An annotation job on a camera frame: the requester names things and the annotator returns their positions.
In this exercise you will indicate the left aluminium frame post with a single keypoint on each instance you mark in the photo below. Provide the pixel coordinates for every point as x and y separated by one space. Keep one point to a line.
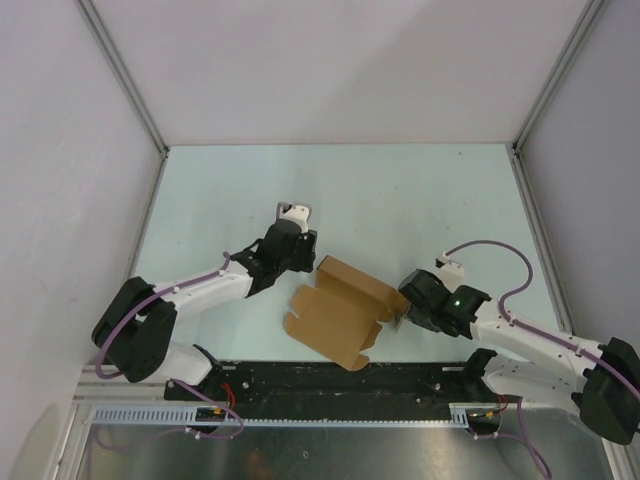
105 42

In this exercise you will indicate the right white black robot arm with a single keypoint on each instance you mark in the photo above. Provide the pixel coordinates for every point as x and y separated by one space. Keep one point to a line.
598 382

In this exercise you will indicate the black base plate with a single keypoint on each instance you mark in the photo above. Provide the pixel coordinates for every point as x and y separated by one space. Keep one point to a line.
252 383

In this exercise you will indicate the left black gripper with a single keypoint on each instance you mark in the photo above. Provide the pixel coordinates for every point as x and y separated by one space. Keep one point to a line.
306 243

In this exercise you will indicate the brown cardboard box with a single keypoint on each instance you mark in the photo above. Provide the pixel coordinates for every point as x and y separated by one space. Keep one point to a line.
342 315

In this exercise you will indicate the aluminium frame post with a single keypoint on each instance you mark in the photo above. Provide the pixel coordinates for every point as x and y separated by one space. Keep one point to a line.
105 42
588 19

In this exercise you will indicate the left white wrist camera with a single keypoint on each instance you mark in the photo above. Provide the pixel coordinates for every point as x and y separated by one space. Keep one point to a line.
298 213

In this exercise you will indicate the grey slotted cable duct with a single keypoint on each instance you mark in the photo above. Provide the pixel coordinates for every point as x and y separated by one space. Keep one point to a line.
197 415

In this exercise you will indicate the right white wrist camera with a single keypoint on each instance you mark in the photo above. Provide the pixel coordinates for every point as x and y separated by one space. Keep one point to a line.
450 265

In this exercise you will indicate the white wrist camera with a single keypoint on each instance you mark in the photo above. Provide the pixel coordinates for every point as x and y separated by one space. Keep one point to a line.
298 213
450 265

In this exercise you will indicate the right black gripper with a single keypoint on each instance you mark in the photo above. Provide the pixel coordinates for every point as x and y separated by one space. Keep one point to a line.
415 316

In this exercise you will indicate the right aluminium frame post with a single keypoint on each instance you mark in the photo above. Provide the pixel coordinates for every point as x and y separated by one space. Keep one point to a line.
588 19

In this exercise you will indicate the aluminium rail beam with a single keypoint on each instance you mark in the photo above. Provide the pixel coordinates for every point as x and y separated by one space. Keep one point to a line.
93 389

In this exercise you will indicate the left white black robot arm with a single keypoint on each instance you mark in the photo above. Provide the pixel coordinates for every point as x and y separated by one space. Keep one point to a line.
134 335

